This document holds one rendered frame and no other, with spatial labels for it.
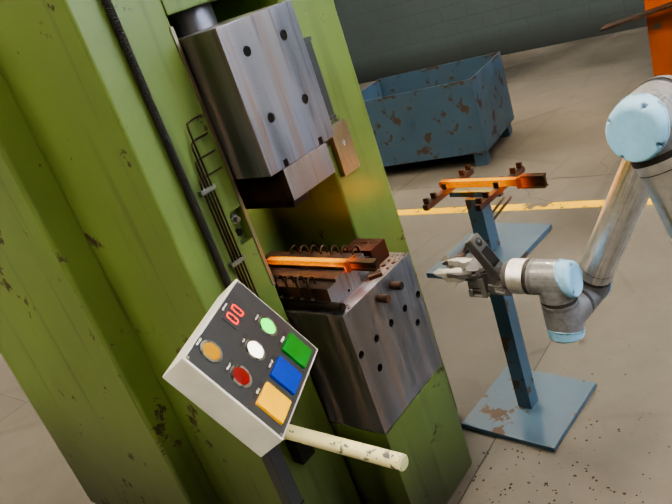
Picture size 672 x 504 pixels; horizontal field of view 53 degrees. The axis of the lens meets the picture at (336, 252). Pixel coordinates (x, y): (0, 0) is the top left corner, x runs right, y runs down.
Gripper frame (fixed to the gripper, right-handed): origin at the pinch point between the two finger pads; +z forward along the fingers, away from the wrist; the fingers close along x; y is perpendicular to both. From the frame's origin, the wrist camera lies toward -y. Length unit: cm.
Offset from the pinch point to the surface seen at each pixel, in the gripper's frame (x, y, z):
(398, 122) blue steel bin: 316, 52, 229
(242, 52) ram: -12, -69, 33
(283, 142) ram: -9, -43, 33
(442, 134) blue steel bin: 320, 68, 193
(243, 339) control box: -56, -12, 19
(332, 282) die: -8.3, 2.1, 34.0
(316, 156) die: 1.8, -34.2, 33.0
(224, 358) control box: -64, -13, 16
